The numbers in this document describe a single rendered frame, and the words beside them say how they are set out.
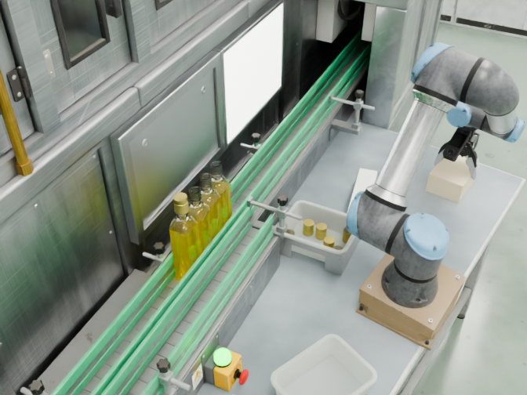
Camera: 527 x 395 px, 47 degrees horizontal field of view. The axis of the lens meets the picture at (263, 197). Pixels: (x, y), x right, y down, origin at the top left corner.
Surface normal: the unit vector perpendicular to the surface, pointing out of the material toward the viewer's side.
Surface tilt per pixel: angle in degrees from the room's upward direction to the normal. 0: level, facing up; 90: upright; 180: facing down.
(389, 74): 90
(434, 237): 12
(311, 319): 0
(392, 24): 90
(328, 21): 90
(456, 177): 0
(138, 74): 90
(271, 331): 0
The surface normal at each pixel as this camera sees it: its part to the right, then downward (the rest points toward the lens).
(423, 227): 0.15, -0.65
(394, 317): -0.58, 0.53
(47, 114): 0.90, 0.29
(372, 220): -0.39, 0.00
